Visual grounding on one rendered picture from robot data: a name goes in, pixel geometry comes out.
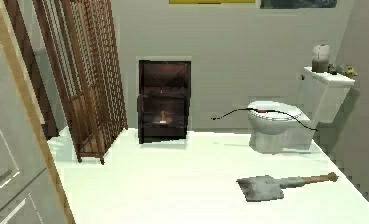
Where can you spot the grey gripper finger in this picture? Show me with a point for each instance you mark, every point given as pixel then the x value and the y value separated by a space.
pixel 239 109

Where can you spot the white toilet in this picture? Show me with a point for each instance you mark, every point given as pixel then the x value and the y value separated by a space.
pixel 278 130

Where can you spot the dark brown open cabinet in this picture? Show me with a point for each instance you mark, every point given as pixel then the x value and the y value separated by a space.
pixel 163 100

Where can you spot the small pale brush in cabinet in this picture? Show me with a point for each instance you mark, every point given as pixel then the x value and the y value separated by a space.
pixel 162 118

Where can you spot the grey white candle jar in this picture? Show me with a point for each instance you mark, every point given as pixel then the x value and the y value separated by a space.
pixel 320 60

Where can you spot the small dark object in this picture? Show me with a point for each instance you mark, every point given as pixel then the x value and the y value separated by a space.
pixel 333 70

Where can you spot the yellow framed picture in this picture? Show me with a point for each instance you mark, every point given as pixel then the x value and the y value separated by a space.
pixel 212 1

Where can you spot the small yellow green object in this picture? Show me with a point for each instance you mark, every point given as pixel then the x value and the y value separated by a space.
pixel 350 71

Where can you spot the dark framed picture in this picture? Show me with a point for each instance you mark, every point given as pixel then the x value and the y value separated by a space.
pixel 298 3

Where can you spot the brown wooden lattice rack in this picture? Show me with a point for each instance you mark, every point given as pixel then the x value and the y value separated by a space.
pixel 92 83

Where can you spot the dark brown wooden shelf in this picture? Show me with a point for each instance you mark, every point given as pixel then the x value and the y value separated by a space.
pixel 35 86

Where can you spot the grey room door wooden frame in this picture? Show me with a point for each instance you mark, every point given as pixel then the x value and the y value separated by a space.
pixel 15 140

